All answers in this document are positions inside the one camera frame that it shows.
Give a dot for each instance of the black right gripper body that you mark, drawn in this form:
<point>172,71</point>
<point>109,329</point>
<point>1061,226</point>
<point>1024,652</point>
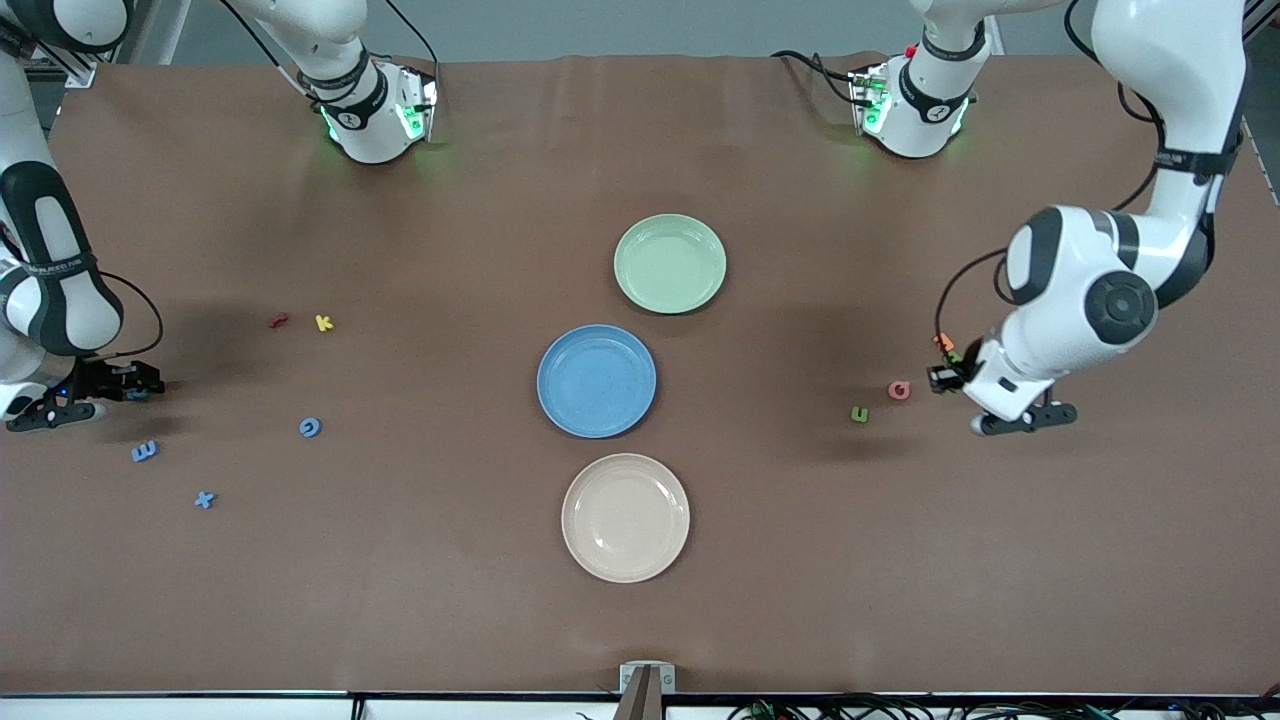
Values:
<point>108,382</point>

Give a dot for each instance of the blue foam letter E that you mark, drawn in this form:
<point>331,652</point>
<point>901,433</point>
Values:
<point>144,451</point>

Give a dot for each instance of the blue foam letter G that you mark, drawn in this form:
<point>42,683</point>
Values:
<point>304,430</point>

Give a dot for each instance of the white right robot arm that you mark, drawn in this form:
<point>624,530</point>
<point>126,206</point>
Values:
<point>60,300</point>

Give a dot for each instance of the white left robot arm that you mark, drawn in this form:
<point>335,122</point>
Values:
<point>1075,300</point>

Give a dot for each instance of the pink letter G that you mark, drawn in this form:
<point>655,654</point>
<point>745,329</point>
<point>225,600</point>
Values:
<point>892,391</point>

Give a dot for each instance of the green plate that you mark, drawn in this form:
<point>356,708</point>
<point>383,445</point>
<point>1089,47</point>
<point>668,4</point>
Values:
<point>670,263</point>

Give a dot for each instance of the brown table cover sheet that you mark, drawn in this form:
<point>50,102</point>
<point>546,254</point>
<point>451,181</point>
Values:
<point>400,560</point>

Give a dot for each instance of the blue plate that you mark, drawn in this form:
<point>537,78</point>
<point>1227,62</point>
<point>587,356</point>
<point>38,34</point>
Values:
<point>597,381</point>

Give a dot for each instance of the beige plate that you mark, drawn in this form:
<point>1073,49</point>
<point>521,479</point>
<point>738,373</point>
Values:
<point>625,518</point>

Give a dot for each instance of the aluminium frame profile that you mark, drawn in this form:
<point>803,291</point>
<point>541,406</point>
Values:
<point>75,68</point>
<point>160,30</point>

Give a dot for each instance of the white table edge rail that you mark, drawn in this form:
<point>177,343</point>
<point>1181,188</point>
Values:
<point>200,708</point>

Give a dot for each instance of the grey metal bracket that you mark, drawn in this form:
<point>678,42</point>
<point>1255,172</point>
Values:
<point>630,680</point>

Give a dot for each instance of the tan wedge post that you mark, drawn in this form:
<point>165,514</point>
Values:
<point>640,705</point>

